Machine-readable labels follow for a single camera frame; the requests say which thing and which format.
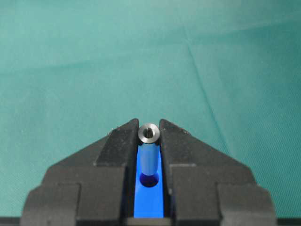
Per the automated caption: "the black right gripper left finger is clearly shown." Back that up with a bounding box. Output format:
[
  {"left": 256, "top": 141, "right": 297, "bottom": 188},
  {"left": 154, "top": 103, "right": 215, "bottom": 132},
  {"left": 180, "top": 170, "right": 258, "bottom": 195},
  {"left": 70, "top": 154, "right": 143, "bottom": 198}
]
[{"left": 20, "top": 119, "right": 139, "bottom": 226}]

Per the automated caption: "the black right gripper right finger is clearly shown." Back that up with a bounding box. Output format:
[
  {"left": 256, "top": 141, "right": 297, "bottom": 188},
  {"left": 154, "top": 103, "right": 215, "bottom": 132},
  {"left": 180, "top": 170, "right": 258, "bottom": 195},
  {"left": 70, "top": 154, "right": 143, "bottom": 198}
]
[{"left": 159, "top": 119, "right": 277, "bottom": 226}]

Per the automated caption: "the green cloth mat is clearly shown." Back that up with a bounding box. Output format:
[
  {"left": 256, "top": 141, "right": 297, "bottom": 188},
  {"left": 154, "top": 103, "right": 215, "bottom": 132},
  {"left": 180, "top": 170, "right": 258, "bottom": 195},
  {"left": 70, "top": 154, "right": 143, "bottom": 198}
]
[{"left": 0, "top": 0, "right": 301, "bottom": 218}]

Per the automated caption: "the small metal shaft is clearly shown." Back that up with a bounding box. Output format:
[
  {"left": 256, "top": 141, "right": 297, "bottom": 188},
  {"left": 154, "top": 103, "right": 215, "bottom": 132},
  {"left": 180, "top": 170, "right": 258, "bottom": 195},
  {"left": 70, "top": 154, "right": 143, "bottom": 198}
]
[{"left": 138, "top": 123, "right": 160, "bottom": 176}]

